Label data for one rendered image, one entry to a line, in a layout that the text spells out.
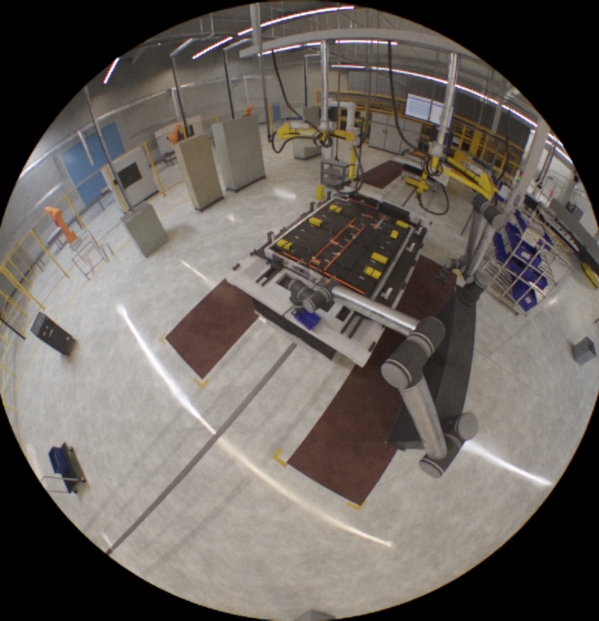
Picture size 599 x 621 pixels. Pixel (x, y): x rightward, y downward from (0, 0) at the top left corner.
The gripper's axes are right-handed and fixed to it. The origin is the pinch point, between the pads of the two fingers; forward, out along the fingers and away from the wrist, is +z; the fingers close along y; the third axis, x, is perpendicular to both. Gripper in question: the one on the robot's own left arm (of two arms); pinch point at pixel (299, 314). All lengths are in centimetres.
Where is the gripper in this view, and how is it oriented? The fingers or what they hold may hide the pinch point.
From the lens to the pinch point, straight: 175.9
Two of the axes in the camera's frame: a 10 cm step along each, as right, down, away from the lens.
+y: 7.2, -5.9, 3.6
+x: -6.9, -5.9, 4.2
